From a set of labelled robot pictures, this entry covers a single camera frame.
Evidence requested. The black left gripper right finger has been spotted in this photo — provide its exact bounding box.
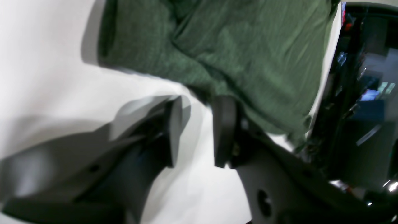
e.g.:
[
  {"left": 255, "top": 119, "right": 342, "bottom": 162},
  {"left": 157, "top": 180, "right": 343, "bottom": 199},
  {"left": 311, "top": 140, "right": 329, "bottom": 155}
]
[{"left": 213, "top": 96, "right": 397, "bottom": 224}]

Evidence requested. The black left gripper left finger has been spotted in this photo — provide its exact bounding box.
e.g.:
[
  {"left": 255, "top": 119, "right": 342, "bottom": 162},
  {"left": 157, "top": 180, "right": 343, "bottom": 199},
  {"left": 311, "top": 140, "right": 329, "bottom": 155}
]
[{"left": 1, "top": 96, "right": 184, "bottom": 224}]

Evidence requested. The green long-sleeve shirt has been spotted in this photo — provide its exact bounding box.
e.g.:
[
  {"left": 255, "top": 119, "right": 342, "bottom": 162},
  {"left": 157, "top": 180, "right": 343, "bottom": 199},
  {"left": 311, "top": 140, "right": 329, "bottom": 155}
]
[{"left": 98, "top": 0, "right": 338, "bottom": 147}]

